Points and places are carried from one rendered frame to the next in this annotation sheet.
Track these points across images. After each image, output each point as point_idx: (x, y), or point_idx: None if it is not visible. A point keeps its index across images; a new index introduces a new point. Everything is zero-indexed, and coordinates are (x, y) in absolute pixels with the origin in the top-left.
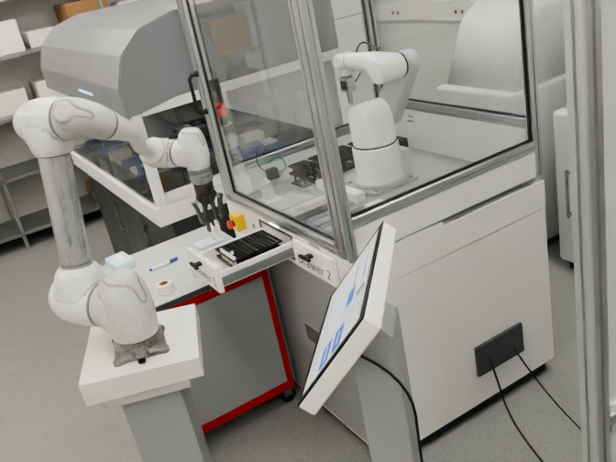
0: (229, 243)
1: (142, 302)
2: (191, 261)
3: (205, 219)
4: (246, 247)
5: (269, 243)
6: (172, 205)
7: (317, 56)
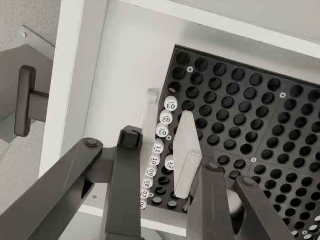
0: (243, 70)
1: None
2: (27, 74)
3: (108, 186)
4: (239, 158)
5: (285, 217)
6: None
7: None
